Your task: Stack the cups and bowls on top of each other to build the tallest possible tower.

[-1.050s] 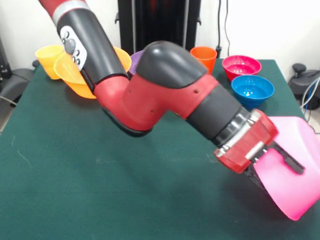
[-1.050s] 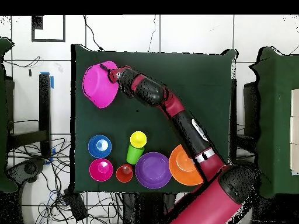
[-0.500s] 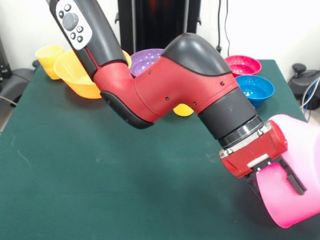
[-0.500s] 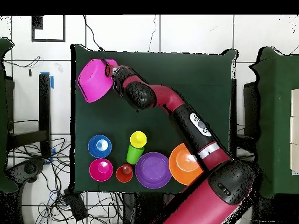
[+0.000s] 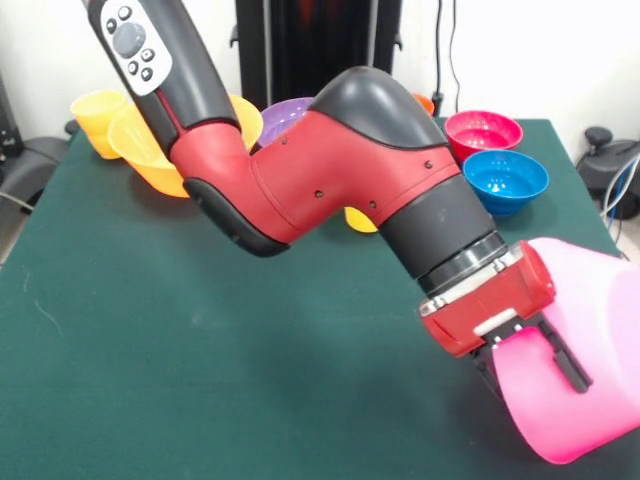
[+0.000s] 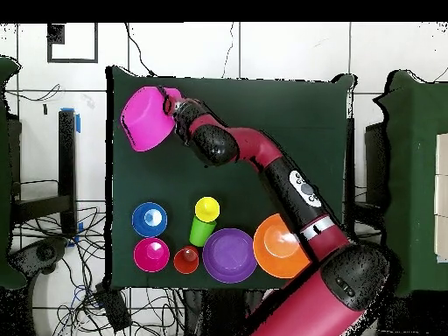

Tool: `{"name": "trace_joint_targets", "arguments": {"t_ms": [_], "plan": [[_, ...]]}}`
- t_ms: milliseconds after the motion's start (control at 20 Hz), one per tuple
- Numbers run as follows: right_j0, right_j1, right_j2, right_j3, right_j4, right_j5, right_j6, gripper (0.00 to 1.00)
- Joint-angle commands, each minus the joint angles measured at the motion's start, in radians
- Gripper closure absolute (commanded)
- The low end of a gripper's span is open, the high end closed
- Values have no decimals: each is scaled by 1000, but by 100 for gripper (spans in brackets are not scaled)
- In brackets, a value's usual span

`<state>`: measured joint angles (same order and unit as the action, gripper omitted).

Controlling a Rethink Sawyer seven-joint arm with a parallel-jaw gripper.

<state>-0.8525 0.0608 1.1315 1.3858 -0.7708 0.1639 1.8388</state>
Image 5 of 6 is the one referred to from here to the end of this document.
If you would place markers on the black equipment stand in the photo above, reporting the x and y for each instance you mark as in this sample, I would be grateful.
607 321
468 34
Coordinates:
315 45

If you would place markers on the orange cup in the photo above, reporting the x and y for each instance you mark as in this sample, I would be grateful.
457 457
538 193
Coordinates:
425 104

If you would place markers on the purple bowl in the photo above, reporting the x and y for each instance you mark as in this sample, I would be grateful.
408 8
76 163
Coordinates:
282 120

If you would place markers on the yellow cup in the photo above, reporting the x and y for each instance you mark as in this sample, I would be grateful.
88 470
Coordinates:
97 122
359 222

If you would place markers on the blue bowl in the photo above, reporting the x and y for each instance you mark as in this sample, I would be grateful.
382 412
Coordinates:
505 182

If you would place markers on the large orange bowl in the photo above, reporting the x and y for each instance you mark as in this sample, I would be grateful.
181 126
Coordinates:
135 145

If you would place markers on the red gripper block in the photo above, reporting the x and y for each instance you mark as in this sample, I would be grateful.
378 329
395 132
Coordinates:
495 305

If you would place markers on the dark green table cloth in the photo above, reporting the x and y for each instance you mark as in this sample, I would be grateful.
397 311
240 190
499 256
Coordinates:
200 350

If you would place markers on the small crimson bowl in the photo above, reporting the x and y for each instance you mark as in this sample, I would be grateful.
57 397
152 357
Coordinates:
482 135

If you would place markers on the large pink bowl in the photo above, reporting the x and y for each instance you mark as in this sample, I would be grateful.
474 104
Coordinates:
575 350

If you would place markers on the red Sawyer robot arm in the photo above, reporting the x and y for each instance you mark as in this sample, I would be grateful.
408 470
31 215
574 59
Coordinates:
325 165

